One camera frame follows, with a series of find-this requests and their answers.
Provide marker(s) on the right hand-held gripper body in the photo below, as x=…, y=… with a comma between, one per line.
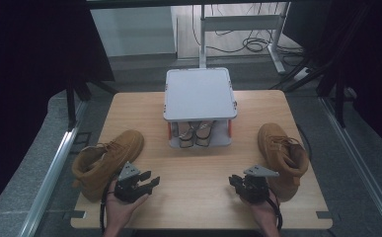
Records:
x=256, y=191

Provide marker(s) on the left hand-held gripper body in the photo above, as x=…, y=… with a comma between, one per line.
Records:
x=127, y=192

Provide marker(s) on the tan lace-up boot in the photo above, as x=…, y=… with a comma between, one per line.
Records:
x=113, y=154
x=277, y=146

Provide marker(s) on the black silver heeled sandal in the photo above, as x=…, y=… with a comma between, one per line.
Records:
x=187, y=135
x=205, y=133

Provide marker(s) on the grey two-tier shoe rack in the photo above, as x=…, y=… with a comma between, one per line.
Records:
x=198, y=95

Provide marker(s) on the person's left hand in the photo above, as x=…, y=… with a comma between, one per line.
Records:
x=121, y=214

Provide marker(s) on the person's right hand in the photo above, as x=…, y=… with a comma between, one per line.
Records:
x=267, y=217

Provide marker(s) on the black metal stand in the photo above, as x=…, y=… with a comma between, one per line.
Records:
x=340, y=98
x=70, y=105

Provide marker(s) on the white power strip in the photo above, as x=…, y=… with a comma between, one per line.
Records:
x=301, y=74

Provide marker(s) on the black curtain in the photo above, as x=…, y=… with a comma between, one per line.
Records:
x=30, y=65
x=369, y=65

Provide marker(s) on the aluminium rail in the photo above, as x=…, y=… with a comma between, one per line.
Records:
x=359, y=164
x=55, y=171

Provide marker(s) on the white metal desk frame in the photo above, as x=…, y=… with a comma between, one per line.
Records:
x=241, y=23

